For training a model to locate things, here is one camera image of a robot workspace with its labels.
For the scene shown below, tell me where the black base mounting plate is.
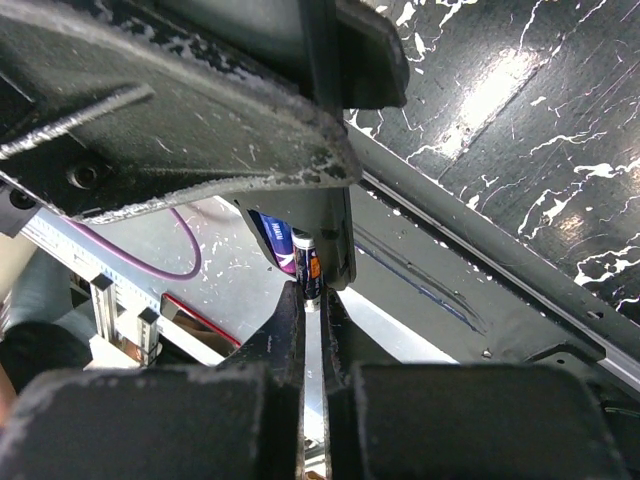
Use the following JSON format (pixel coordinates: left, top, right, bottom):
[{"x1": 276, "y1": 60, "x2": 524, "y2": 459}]
[{"x1": 347, "y1": 126, "x2": 639, "y2": 391}]

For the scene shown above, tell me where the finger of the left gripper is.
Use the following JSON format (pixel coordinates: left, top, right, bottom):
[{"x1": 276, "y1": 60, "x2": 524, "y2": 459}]
[
  {"x1": 0, "y1": 0, "x2": 364, "y2": 226},
  {"x1": 336, "y1": 1, "x2": 410, "y2": 109}
]

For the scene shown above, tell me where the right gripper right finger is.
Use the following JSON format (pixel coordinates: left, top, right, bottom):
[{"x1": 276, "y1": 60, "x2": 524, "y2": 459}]
[{"x1": 320, "y1": 289, "x2": 629, "y2": 479}]

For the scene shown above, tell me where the black remote control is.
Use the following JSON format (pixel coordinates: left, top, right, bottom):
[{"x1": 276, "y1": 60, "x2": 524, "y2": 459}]
[{"x1": 162, "y1": 1, "x2": 361, "y2": 290}]

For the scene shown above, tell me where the blue purple battery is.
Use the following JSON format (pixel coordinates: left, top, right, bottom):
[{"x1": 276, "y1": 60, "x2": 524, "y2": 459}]
[{"x1": 259, "y1": 213, "x2": 296, "y2": 275}]

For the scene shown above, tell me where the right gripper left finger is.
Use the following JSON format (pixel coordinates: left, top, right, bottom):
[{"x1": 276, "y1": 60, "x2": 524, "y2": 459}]
[{"x1": 1, "y1": 281, "x2": 305, "y2": 479}]

